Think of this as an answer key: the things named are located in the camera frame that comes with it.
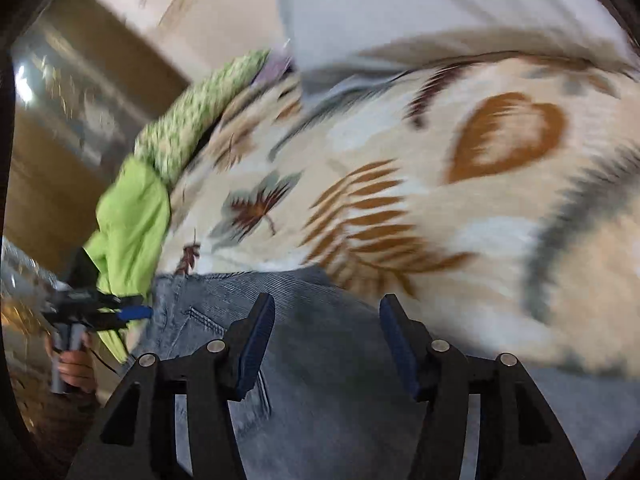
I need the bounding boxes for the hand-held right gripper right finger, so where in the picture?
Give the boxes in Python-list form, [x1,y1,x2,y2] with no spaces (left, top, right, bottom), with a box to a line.
[379,293,588,480]

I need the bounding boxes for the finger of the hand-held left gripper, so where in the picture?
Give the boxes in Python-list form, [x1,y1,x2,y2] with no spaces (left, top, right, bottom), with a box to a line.
[87,316,132,332]
[97,293,154,322]

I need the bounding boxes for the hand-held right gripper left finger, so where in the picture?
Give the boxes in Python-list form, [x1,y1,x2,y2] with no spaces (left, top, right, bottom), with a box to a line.
[65,292,277,480]

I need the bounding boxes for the blue denim pants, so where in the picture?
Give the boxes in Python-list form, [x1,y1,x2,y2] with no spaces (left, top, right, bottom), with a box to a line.
[119,266,639,480]

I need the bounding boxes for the person's left forearm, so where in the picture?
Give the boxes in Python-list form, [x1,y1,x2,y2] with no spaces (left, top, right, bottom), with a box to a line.
[12,387,103,466]

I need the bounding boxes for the person's left hand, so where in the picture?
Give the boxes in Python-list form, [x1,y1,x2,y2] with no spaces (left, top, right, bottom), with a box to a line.
[56,332,97,394]

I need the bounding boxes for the lime green cloth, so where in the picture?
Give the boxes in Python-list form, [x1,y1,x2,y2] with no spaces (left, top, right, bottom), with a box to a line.
[82,155,174,364]

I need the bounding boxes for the wooden cabinet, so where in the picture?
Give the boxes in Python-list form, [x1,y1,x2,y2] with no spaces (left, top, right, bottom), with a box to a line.
[9,0,193,266]

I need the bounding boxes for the green patterned cloth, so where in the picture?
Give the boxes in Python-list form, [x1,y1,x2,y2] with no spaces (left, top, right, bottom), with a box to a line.
[133,49,274,187]

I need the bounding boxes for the leaf print blanket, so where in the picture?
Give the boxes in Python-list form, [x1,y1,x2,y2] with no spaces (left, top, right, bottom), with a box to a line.
[164,52,640,382]

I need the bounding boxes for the lilac cloth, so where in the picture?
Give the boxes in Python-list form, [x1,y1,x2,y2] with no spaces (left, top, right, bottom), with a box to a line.
[254,52,294,84]

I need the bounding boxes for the white pillow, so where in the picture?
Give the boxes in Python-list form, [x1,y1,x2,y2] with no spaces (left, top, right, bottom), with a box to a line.
[274,0,637,87]

